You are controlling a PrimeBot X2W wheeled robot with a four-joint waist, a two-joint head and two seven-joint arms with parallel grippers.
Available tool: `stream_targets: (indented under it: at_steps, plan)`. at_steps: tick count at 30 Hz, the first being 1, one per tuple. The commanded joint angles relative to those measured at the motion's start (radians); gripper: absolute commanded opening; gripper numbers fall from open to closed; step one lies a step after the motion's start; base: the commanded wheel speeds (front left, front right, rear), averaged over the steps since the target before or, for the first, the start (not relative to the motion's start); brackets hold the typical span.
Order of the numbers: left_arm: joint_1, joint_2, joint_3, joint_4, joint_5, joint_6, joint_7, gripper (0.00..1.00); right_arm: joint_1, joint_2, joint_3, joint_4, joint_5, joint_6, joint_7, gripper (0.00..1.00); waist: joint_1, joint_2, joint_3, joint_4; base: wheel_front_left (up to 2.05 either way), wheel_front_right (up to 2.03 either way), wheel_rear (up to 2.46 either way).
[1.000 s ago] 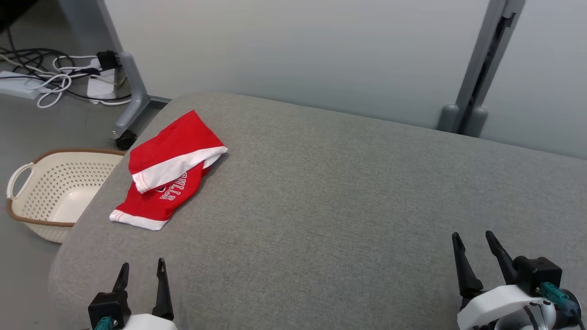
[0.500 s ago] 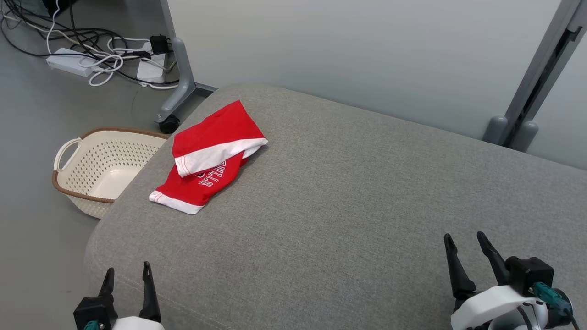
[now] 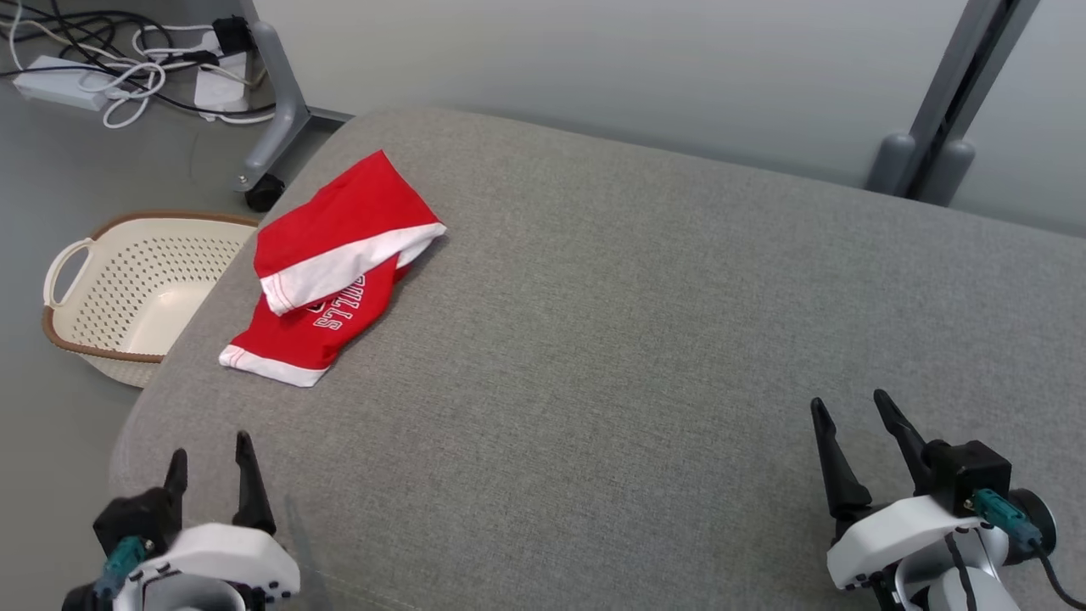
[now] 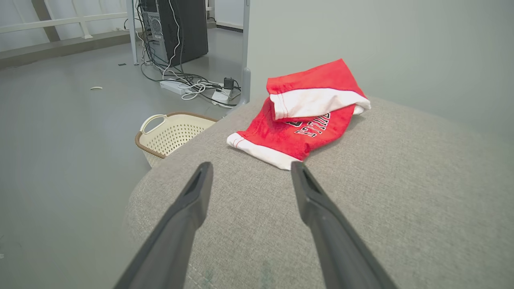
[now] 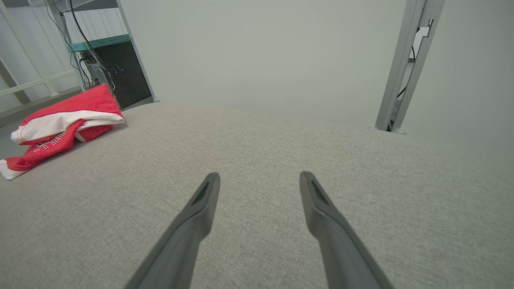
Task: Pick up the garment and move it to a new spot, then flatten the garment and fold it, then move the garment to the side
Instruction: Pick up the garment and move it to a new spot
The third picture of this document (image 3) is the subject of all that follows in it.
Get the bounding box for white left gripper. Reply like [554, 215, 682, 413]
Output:
[113, 430, 302, 611]

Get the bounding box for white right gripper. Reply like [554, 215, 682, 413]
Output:
[809, 389, 1012, 596]

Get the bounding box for red and white jersey garment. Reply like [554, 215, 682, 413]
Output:
[218, 149, 449, 390]

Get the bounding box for cream perforated laundry basket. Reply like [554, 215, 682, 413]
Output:
[42, 211, 260, 390]

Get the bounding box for grey wheeled stand leg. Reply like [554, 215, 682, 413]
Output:
[236, 0, 355, 214]

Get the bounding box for black power plug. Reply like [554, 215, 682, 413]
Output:
[211, 14, 253, 54]

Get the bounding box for grey partition post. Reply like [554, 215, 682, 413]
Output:
[865, 0, 1042, 208]

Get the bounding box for white power strip with cables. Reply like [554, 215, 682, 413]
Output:
[7, 0, 274, 130]

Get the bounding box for bundle of cables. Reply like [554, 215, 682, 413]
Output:
[0, 0, 277, 117]

